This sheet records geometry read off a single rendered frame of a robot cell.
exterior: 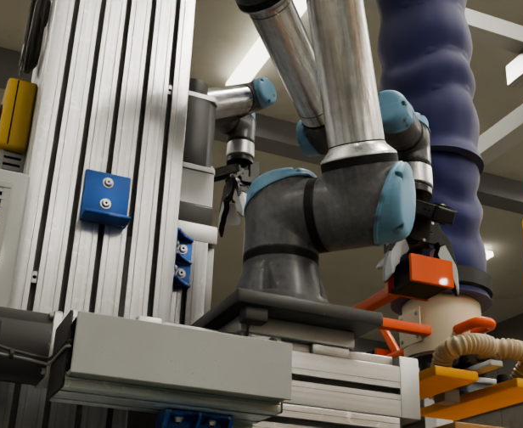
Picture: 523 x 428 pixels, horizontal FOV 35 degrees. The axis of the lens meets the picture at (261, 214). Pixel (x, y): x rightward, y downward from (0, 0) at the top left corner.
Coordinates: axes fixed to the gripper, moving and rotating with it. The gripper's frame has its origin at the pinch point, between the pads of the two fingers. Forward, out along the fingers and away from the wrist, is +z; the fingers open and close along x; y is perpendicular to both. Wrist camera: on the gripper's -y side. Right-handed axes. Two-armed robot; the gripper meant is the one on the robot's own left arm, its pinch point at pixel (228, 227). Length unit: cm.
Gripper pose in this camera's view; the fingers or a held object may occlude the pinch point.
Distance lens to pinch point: 213.0
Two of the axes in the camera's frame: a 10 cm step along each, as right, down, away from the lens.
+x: -4.0, 3.7, 8.4
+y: 9.2, 1.9, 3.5
